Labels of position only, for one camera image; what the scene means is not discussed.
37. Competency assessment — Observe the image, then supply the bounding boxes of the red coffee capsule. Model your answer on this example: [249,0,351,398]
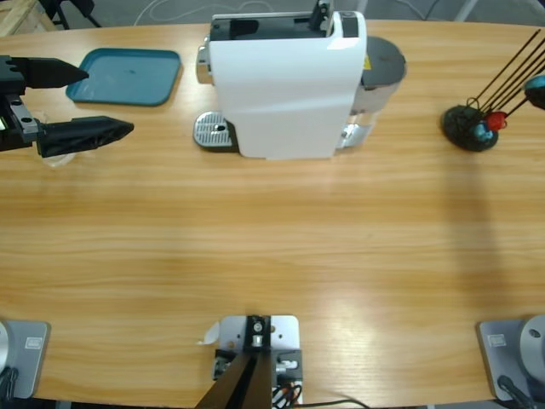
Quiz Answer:
[485,110,508,131]

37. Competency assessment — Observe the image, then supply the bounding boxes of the wooden crate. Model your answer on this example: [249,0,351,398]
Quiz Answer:
[0,0,46,38]

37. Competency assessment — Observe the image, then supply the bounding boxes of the orange and black cable bundle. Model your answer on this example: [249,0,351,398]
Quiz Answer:
[272,381,304,406]

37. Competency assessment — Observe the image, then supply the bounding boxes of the clear water tank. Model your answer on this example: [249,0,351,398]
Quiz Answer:
[336,36,408,150]

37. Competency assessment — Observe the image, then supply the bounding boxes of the white coffee machine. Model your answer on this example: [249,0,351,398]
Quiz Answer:
[193,10,368,162]

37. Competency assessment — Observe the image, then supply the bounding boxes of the thin black cable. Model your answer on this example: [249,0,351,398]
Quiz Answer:
[300,398,374,409]

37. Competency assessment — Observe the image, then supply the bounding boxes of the teal plastic tray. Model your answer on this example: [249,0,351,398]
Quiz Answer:
[65,47,184,108]

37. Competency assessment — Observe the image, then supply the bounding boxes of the white floor cable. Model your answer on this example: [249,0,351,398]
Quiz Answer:
[135,0,273,22]

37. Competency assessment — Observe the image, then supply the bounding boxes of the grey metal leg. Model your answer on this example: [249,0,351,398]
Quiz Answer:
[455,0,478,21]

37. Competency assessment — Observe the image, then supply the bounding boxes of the white mount with dark post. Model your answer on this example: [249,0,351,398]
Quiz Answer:
[198,314,306,409]

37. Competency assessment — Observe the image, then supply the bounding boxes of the clear glass cup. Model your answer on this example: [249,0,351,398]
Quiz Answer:
[41,151,78,170]

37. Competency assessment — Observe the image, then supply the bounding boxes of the white paper tab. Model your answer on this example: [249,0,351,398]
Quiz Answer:
[195,321,221,346]

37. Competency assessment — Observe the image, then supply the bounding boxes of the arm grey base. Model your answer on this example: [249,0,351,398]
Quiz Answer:
[475,314,545,402]
[0,320,51,400]

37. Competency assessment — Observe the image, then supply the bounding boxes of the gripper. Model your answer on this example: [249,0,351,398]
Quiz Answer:
[0,55,135,158]

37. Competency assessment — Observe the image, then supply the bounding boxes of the black capsule holder stand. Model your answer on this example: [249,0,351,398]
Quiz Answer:
[440,27,545,153]

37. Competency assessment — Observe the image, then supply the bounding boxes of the black base cable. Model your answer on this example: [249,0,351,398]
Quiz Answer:
[496,374,538,409]
[0,366,20,400]

